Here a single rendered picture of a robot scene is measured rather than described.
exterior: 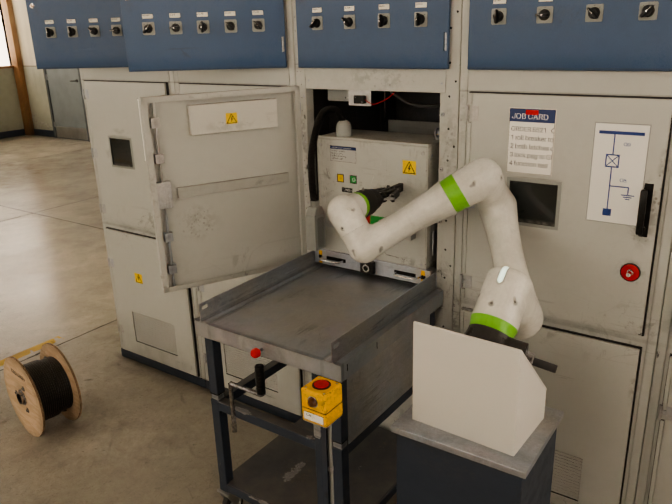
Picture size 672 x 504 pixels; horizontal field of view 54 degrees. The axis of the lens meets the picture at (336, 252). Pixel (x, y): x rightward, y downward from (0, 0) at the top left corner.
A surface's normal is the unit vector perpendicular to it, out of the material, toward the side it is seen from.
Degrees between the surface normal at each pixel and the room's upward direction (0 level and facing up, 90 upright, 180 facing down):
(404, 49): 90
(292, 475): 0
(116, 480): 0
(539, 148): 90
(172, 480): 0
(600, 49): 90
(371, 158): 90
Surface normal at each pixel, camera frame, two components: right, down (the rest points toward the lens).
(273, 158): 0.48, 0.27
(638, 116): -0.57, 0.28
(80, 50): -0.16, 0.33
